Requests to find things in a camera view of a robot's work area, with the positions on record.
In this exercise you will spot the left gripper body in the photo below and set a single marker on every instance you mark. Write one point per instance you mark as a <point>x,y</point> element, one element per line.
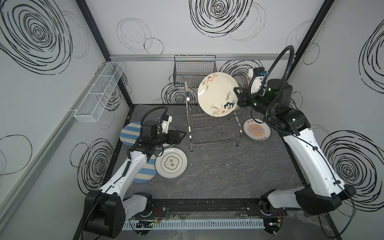
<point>173,137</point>

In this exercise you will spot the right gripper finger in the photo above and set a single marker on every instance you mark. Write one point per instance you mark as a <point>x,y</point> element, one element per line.
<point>240,91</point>
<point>242,101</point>

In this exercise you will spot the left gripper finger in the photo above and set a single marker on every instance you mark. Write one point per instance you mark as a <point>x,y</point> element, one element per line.
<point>176,141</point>
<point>178,134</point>

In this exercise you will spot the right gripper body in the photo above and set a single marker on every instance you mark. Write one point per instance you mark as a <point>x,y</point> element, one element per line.
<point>238,96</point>

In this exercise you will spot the red character plate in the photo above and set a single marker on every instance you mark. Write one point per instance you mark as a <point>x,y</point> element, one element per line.
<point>242,80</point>

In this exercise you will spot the cream floral plate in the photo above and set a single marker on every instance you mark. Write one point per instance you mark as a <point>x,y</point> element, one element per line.
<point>216,95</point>

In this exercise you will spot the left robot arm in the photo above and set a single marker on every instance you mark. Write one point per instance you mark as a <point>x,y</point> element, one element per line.
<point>106,210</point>

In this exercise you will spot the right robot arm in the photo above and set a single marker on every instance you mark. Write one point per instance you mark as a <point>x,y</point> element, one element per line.
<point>324,190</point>

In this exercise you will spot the stainless steel dish rack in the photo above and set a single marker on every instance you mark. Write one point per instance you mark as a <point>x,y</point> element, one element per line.
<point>204,129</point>

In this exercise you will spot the green rimmed white plate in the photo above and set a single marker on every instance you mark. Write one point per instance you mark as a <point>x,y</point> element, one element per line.
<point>171,129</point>

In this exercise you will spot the blue striped plate far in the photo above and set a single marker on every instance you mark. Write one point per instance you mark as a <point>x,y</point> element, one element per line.
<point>130,133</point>

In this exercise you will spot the blue striped plate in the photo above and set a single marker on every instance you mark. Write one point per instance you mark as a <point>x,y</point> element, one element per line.
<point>130,133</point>
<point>147,172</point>

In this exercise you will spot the white plate flower outline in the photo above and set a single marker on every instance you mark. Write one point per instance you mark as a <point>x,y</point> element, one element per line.
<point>172,163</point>

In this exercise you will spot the blue striped plate near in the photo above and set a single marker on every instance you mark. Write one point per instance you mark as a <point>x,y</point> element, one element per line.
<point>147,172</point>

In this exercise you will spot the orange sunburst plate right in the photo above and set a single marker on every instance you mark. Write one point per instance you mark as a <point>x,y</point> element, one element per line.
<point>256,131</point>

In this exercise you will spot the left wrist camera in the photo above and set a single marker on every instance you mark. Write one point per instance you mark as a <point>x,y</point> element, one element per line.
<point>165,122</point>

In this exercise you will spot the black wire basket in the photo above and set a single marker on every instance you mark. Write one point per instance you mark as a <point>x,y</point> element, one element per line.
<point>192,69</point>

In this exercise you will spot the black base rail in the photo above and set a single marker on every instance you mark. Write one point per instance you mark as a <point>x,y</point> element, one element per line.
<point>252,207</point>

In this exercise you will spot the white slotted cable duct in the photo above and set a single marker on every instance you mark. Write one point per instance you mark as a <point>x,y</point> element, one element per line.
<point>215,224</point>

